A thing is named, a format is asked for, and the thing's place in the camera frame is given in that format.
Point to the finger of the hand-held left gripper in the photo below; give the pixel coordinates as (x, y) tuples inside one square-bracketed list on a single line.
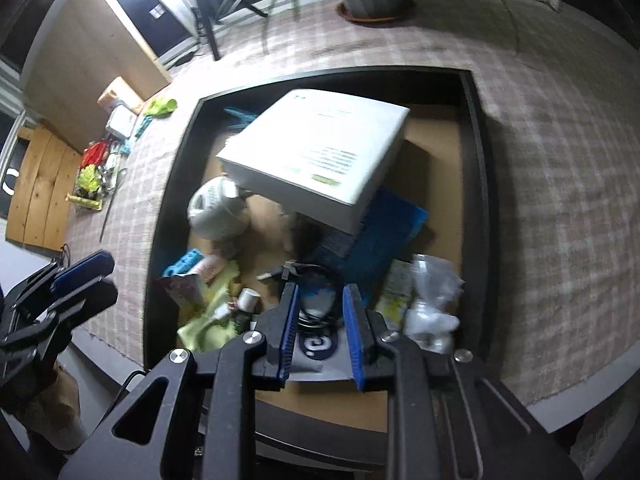
[(85, 267), (90, 300)]

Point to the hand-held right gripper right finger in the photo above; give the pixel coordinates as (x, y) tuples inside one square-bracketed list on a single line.
[(352, 335)]

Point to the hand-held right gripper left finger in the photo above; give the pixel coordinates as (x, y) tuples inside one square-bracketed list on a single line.
[(289, 330)]

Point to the white blue round container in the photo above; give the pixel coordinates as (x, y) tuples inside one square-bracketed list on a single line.
[(317, 297)]

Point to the light green cloth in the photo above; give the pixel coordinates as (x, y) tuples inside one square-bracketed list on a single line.
[(210, 330)]

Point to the small pink bottle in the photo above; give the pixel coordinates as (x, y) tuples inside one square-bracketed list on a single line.
[(212, 267)]

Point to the clear plastic bag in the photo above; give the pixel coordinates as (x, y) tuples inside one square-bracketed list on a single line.
[(435, 280)]

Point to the teal perforated item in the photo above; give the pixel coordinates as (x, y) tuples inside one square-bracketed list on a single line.
[(185, 262)]

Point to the blue packet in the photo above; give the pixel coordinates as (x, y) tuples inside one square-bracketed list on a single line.
[(385, 240)]

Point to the white dome air freshener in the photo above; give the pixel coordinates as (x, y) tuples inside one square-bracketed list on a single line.
[(215, 210)]

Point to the black shallow tray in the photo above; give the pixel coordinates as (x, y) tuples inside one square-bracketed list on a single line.
[(435, 185)]

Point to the large white box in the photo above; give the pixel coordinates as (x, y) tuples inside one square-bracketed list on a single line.
[(320, 145)]

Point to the teal plastic clip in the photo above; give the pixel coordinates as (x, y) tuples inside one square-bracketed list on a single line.
[(240, 116), (142, 125)]

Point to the person's left forearm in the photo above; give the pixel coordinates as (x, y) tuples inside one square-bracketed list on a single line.
[(55, 410)]

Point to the wooden plank board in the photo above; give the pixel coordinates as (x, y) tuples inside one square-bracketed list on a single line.
[(40, 195)]

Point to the yellow green comb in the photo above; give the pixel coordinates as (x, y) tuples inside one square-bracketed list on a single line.
[(89, 180)]

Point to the red packet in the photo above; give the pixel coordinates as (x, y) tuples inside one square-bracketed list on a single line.
[(95, 154)]

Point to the white labelled tin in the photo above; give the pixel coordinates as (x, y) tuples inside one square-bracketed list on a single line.
[(121, 122)]

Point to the orange white packet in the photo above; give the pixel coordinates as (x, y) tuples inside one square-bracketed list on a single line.
[(117, 95)]

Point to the green plastic bottle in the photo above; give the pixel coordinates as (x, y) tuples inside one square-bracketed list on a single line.
[(162, 107)]

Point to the black computer case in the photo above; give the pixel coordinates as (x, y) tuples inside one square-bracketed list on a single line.
[(150, 15)]

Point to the pink checked rug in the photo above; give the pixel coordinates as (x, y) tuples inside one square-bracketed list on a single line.
[(550, 160)]

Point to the black chair leg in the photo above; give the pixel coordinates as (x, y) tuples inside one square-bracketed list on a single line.
[(210, 35)]

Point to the brown pot saucer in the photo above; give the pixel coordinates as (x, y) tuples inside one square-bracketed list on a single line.
[(350, 16)]

